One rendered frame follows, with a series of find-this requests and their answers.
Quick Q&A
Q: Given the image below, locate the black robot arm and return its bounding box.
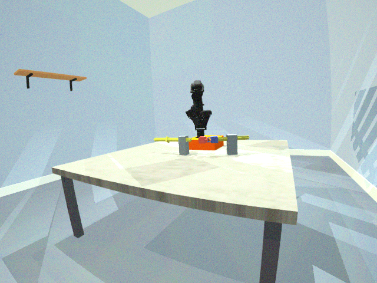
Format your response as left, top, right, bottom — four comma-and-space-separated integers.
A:
185, 80, 207, 138

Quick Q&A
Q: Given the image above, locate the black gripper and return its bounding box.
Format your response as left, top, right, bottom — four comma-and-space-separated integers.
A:
188, 103, 212, 128

